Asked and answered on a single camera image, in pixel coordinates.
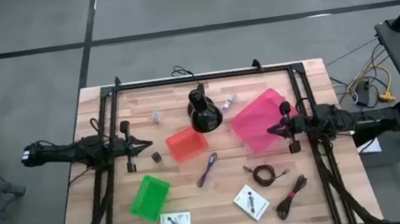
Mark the black desk lamp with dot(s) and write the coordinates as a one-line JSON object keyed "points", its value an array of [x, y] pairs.
{"points": [[205, 121]]}

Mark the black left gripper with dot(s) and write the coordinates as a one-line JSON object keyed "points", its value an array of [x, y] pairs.
{"points": [[128, 147]]}

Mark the white paper sheet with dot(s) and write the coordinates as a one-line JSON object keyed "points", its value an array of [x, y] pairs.
{"points": [[372, 147]]}

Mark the orange plastic basket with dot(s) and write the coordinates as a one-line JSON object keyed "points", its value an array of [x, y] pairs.
{"points": [[186, 144]]}

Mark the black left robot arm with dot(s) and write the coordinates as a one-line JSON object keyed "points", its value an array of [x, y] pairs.
{"points": [[71, 152]]}

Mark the pink plastic bin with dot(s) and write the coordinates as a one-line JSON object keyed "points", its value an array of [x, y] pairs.
{"points": [[255, 124]]}

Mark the small clear white adapter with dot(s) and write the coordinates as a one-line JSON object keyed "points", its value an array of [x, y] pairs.
{"points": [[156, 116]]}

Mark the small black cube charger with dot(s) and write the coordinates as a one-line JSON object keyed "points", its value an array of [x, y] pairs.
{"points": [[156, 157]]}

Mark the black power brick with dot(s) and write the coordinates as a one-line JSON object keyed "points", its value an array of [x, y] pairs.
{"points": [[364, 93]]}

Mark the green plastic basket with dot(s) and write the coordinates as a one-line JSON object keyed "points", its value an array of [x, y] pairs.
{"points": [[149, 198]]}

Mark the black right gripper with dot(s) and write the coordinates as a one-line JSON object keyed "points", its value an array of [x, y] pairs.
{"points": [[291, 127]]}

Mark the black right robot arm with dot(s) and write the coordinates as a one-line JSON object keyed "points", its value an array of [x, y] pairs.
{"points": [[357, 119]]}

